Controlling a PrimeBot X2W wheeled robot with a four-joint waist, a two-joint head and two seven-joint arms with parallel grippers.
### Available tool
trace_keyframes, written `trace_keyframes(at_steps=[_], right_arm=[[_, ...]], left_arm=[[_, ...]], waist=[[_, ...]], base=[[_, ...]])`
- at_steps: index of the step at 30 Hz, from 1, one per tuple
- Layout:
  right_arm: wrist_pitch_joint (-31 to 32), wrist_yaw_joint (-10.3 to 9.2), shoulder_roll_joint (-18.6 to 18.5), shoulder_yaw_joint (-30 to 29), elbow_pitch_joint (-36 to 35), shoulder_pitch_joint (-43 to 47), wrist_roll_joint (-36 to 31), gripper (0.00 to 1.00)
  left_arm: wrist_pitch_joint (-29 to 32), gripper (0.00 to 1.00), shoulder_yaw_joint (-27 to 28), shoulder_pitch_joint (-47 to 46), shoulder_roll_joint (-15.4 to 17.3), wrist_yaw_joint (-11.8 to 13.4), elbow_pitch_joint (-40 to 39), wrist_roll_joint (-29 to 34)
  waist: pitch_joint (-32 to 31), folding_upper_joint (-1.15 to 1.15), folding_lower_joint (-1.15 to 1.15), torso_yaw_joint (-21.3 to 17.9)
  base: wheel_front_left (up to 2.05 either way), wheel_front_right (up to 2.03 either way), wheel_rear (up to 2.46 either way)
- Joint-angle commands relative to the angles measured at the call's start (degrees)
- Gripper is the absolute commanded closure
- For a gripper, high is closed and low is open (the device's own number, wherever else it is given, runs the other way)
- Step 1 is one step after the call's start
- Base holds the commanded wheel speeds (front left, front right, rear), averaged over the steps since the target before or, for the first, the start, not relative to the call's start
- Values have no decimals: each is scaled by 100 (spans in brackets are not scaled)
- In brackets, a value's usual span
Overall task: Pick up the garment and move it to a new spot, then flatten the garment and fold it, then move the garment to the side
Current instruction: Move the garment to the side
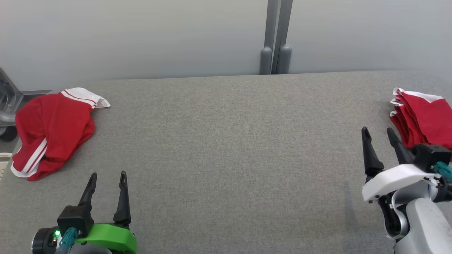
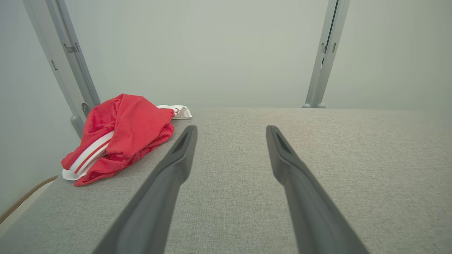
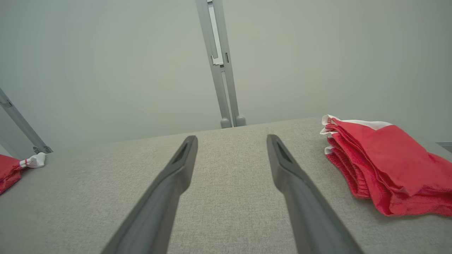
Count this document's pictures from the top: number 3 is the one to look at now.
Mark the grey partition post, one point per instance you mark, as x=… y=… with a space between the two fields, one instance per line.
x=226 y=88

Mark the grey metal wheeled frame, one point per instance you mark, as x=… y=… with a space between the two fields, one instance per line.
x=21 y=123

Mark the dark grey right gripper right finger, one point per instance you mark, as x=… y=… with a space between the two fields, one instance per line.
x=310 y=215

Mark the red jersey with white sleeves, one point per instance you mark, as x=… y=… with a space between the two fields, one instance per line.
x=9 y=171

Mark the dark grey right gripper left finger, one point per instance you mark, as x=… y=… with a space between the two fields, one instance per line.
x=155 y=204

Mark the red shorts with white stripe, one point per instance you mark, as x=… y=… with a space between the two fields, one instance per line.
x=388 y=158

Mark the grey fabric sofa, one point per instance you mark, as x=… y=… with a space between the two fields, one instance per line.
x=229 y=211

